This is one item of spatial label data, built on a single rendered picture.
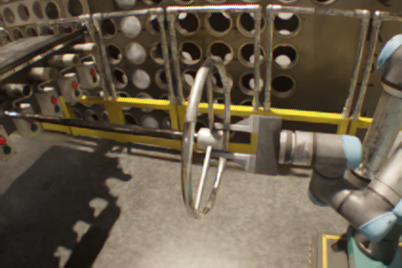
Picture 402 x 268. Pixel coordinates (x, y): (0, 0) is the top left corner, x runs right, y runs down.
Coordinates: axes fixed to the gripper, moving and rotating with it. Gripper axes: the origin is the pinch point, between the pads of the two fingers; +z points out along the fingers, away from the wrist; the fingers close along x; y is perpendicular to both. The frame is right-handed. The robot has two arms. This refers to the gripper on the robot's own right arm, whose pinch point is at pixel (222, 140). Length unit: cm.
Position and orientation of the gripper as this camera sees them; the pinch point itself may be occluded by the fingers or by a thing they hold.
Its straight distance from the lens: 61.7
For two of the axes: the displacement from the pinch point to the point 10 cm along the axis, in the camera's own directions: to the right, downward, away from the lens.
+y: -2.7, -0.1, -9.6
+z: -9.6, -0.8, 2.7
